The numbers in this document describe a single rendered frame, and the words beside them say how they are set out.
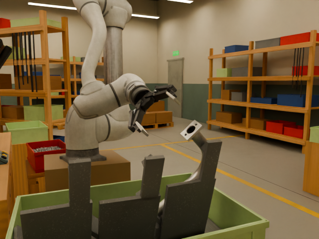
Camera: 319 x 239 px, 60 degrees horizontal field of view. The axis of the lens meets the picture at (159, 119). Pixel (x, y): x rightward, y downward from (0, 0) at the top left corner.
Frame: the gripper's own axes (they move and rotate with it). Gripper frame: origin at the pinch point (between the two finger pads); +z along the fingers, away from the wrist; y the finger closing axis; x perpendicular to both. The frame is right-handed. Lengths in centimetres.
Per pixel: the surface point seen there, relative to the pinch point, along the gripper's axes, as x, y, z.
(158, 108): 353, 15, -651
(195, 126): 1.6, 4.8, 14.2
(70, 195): -12.9, -26.2, 20.1
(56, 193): -2.3, -41.4, -7.2
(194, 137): 3.4, 2.5, 14.9
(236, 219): 31.3, -5.3, 21.2
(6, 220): -3, -65, -18
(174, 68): 394, 167, -861
